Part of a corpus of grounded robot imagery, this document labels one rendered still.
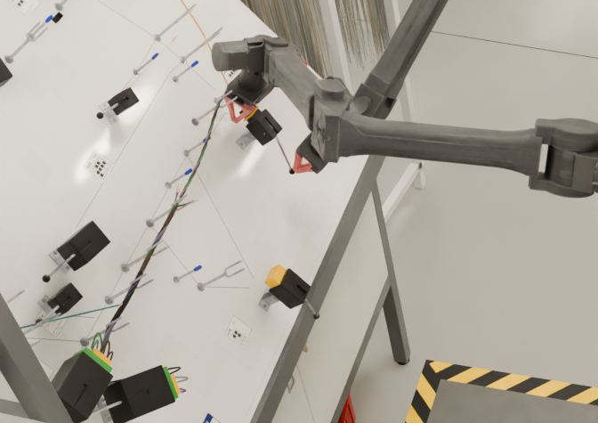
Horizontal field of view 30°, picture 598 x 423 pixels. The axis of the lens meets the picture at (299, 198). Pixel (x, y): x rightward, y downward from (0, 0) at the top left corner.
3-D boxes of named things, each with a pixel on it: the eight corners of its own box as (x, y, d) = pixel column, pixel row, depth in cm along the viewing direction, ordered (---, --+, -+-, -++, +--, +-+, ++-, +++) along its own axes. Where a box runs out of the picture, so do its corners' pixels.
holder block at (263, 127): (262, 146, 235) (273, 139, 232) (245, 126, 233) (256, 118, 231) (271, 135, 237) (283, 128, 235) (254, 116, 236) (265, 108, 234)
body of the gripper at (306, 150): (293, 153, 227) (312, 134, 222) (316, 126, 234) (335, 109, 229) (316, 174, 228) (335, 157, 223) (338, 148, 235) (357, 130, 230)
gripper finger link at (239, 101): (214, 118, 231) (225, 87, 224) (232, 101, 235) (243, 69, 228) (242, 136, 230) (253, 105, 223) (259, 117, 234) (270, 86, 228)
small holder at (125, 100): (77, 117, 213) (96, 101, 208) (109, 98, 220) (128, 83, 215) (92, 136, 214) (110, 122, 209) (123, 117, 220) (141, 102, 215)
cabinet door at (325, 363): (391, 274, 298) (369, 166, 271) (325, 445, 263) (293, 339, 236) (382, 272, 299) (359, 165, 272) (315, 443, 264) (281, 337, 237)
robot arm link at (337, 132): (299, 169, 172) (302, 107, 168) (316, 143, 185) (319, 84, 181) (596, 200, 164) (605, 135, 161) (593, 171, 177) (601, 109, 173)
